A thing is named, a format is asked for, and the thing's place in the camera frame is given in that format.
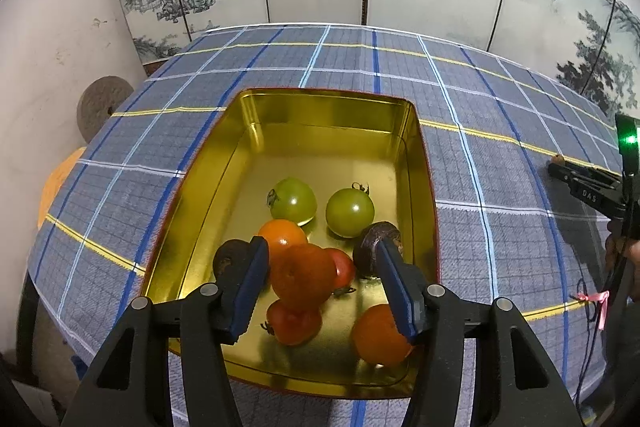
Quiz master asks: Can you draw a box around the black cable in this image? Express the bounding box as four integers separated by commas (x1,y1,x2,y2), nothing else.
572,252,631,413

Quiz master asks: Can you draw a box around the blue plaid tablecloth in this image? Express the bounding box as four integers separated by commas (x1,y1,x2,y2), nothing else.
30,23,626,427

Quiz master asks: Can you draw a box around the red tomato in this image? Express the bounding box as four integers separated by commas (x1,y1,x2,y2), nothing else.
325,248,357,293

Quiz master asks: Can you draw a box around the red tin box gold inside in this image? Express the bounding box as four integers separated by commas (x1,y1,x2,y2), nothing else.
139,86,441,400

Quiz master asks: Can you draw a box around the pink ribbon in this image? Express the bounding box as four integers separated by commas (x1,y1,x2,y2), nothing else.
575,289,612,330

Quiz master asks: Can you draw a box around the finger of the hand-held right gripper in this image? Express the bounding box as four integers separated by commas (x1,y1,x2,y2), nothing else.
565,162,623,188
548,163,626,219

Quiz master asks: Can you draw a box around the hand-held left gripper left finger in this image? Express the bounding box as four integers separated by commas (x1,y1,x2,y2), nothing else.
60,237,270,427

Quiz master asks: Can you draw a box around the matte tangerine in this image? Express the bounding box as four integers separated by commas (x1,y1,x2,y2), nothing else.
270,243,337,312

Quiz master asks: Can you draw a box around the round grey millstone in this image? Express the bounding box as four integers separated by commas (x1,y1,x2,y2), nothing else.
76,76,133,142

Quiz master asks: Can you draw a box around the dark wrinkled passion fruit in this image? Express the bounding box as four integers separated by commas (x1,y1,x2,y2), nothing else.
212,239,256,280
352,221,405,280

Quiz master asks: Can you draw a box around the person's right hand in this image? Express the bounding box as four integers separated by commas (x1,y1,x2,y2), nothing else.
606,234,640,300

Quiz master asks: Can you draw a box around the orange round stool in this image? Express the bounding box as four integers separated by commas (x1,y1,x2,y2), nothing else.
37,147,88,230

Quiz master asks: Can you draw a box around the glossy small orange tomato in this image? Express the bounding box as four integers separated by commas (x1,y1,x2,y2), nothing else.
257,219,309,258

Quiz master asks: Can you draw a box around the green tomato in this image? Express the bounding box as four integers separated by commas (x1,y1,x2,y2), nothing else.
267,177,318,224
325,182,376,239

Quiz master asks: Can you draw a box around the orange-red tomato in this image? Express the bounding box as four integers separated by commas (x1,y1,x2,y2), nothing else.
261,298,323,347

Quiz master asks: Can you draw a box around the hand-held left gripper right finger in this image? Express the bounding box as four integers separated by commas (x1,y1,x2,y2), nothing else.
376,238,583,427

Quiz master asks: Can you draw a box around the large orange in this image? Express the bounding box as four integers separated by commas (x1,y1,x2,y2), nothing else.
351,303,416,368

